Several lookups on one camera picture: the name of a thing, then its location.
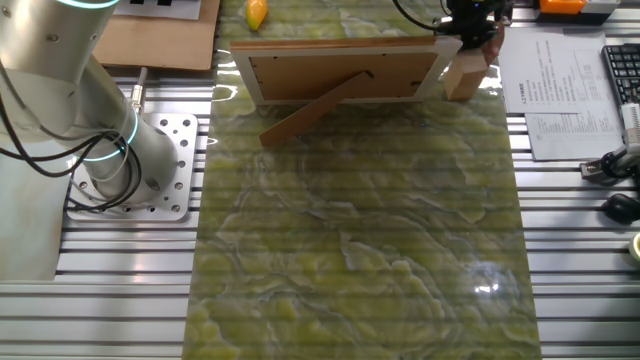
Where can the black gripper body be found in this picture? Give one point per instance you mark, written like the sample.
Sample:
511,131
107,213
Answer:
472,20

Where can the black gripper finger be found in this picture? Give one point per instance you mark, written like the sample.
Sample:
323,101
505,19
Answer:
482,42
470,44

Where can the light wooden cube block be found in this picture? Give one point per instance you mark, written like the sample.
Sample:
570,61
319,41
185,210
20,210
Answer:
465,75

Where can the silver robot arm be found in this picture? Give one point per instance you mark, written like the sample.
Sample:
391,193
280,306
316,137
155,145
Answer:
60,75

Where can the person left hand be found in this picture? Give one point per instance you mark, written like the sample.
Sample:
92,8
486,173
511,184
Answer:
495,47

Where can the white paper with text list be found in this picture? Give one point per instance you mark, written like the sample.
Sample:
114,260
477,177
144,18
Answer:
550,70

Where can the orange plastic device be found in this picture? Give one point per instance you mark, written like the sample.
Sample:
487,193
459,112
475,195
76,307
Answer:
562,6

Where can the white paper with printed table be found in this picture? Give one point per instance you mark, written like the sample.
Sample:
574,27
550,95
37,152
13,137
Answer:
570,135

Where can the black computer keyboard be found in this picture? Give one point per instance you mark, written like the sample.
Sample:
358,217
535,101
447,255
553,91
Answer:
625,75

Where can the yellow toy mango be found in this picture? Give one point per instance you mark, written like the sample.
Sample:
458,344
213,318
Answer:
256,14

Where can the green marble pattern mat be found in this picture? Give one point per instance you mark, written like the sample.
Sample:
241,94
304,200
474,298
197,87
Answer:
350,225

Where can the black computer mouse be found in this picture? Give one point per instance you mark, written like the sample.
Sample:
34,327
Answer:
622,209

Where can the pale tape roll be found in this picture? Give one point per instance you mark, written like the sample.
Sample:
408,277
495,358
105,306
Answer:
636,247

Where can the brown cardboard sheet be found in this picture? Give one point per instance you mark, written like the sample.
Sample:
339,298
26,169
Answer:
160,45

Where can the white sheet with black marks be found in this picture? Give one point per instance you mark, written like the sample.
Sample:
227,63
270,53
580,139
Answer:
160,9

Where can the grey metal corner bracket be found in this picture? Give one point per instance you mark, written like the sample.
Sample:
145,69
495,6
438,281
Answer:
507,12

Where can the wooden picture frame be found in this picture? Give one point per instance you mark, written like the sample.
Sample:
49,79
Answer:
345,75

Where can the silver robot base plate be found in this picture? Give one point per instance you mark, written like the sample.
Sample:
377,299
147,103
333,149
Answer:
182,150

